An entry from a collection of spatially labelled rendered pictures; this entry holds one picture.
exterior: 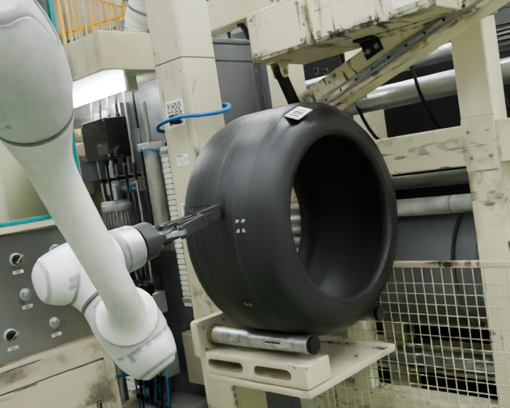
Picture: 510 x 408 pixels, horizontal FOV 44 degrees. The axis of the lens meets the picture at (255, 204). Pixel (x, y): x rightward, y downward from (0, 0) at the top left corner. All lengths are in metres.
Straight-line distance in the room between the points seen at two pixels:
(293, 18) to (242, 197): 0.66
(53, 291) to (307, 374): 0.63
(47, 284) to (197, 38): 0.94
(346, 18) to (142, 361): 1.05
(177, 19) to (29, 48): 1.17
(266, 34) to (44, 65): 1.29
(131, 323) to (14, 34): 0.54
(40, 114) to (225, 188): 0.76
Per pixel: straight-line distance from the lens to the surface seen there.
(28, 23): 0.66
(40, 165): 0.82
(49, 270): 1.13
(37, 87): 0.69
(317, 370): 1.52
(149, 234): 1.24
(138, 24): 2.43
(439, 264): 1.81
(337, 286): 1.80
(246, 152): 1.41
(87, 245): 0.93
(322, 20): 1.78
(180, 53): 1.78
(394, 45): 1.81
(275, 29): 1.88
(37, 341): 1.91
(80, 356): 1.92
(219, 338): 1.70
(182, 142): 1.79
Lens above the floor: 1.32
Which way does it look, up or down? 3 degrees down
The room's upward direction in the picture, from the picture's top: 9 degrees counter-clockwise
